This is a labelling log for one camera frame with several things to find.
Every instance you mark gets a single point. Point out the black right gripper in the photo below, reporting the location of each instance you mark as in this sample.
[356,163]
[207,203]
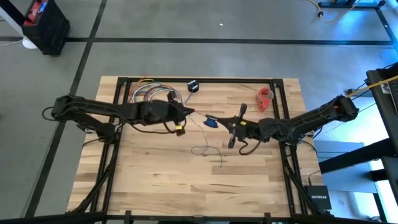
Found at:
[241,126]

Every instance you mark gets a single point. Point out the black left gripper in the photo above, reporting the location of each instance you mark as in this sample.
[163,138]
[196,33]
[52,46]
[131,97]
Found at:
[163,112]

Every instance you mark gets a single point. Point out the small blue connector module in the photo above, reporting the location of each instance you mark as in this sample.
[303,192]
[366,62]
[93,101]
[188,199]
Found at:
[211,123]

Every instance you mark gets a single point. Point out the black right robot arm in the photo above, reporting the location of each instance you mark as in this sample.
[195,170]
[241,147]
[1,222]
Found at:
[311,119]

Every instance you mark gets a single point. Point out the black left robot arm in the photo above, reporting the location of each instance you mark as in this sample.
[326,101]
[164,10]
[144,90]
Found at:
[102,110]

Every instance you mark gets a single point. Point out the small black roll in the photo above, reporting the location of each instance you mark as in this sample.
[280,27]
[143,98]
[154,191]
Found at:
[192,87]

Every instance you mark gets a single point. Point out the red tape dispenser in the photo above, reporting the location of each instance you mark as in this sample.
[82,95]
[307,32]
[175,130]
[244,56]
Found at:
[263,99]

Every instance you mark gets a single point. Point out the grey metal mounting plate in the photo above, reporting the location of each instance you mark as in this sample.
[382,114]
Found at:
[86,128]

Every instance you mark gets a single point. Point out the black desk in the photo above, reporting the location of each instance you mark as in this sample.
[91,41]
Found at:
[381,105]

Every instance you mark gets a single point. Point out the black red toolbox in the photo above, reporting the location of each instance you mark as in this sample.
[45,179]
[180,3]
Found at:
[49,31]

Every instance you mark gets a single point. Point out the black Netgear network switch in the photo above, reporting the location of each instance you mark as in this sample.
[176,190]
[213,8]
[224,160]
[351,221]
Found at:
[317,199]

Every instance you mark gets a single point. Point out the black floor stand frame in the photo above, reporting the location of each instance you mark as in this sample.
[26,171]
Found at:
[339,5]

